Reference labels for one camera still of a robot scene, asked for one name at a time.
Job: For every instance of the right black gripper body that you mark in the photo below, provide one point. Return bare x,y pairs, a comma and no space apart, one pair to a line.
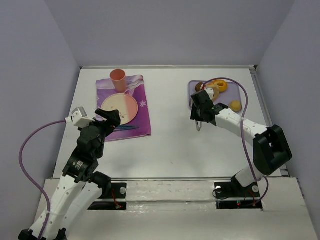
200,113

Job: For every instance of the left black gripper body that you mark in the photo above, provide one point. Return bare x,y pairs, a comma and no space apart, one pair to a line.
110,119

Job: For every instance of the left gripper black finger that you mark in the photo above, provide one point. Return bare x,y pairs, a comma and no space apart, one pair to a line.
113,116
112,129

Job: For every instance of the metal tongs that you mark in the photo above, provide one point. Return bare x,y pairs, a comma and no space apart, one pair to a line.
198,125

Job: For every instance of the pale bagel bread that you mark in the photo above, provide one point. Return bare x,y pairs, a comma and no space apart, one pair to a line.
216,93

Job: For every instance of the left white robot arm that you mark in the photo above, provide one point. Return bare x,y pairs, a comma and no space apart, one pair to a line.
80,183

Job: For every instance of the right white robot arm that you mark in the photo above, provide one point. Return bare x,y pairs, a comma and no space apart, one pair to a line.
269,143

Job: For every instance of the dark blue fork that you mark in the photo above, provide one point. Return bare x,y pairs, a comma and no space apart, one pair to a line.
125,128

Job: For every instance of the pink cream plate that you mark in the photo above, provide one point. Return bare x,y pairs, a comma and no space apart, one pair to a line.
125,103

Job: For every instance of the brown chocolate bun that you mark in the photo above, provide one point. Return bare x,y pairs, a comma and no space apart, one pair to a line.
199,86

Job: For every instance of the purple placemat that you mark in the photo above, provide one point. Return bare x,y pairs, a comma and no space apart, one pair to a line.
135,88

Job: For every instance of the small yellow muffin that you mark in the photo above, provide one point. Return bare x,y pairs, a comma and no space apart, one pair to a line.
235,106

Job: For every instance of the glazed yellow donut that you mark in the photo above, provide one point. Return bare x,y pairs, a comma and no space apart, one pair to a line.
218,84

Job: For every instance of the lavender tray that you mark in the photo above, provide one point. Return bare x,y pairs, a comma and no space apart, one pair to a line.
231,94

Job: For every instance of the pink cup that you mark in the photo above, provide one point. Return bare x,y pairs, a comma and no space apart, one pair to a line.
118,78

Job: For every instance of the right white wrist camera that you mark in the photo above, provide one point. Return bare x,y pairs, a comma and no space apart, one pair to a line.
210,92

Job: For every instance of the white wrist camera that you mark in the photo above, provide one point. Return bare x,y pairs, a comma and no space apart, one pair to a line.
210,92
80,118

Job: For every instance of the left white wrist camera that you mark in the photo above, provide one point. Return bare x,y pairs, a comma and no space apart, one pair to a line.
80,118

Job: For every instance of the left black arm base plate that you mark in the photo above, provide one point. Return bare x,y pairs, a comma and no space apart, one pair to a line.
113,199

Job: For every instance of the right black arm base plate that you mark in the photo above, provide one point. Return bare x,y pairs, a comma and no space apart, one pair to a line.
229,199

